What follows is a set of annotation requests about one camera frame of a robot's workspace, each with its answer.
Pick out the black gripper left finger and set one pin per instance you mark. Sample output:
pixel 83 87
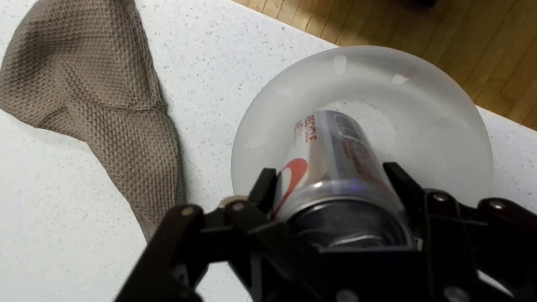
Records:
pixel 271 260

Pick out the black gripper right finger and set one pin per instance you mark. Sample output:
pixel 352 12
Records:
pixel 484 254

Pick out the silver metal soda can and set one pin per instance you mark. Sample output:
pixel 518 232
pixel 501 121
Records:
pixel 333 191

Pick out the frosted translucent plastic bowl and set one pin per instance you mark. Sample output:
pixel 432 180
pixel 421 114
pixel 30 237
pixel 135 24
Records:
pixel 412 113

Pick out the brown folded dish cloth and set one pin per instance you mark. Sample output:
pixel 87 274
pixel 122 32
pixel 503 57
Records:
pixel 85 69

